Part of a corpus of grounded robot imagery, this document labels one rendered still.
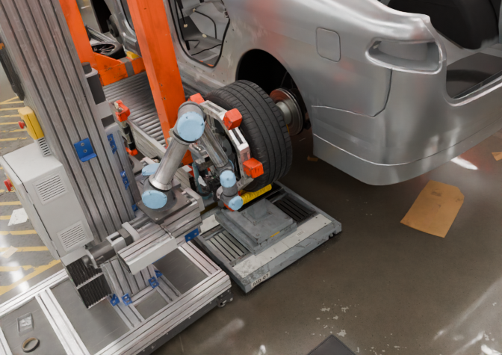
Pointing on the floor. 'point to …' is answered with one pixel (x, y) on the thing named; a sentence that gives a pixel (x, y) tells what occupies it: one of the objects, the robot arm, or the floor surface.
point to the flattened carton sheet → (435, 208)
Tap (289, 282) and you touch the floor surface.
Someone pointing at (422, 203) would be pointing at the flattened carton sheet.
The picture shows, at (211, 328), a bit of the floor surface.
